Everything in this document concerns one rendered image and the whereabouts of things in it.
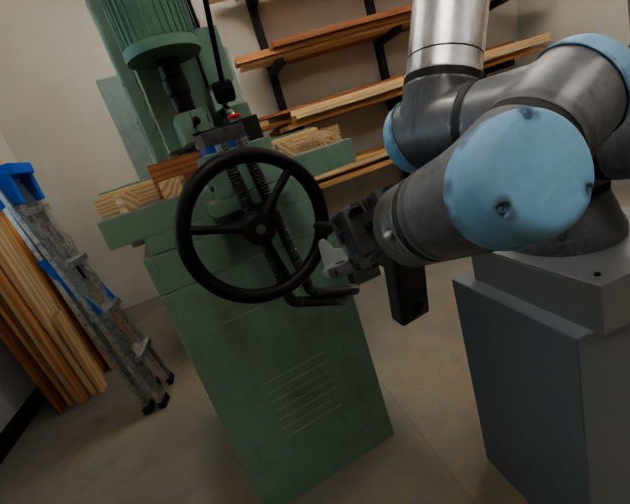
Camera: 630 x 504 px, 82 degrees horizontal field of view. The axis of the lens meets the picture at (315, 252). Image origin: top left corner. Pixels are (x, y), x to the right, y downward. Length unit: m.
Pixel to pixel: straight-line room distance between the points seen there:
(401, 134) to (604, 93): 0.19
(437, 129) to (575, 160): 0.16
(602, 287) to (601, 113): 0.33
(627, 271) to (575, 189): 0.40
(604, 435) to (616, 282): 0.29
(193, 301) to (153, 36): 0.57
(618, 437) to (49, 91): 3.57
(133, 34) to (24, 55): 2.68
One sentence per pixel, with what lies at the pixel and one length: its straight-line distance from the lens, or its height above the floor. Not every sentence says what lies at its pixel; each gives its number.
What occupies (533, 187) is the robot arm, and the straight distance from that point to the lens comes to 0.27.
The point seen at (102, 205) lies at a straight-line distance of 0.99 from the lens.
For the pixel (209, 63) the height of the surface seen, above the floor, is 1.21.
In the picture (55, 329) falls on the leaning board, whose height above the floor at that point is 0.41.
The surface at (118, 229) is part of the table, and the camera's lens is 0.84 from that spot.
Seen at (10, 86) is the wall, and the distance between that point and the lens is 3.63.
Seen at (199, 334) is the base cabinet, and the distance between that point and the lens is 0.90.
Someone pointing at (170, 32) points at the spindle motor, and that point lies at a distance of 0.96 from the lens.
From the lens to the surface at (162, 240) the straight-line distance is 0.84.
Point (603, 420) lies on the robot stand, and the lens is 0.81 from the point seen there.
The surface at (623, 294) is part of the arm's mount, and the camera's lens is 0.68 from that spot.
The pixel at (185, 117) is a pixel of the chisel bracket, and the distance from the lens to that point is 0.96.
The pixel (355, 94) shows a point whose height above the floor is 1.10.
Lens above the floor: 0.94
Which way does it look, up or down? 18 degrees down
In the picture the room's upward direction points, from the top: 18 degrees counter-clockwise
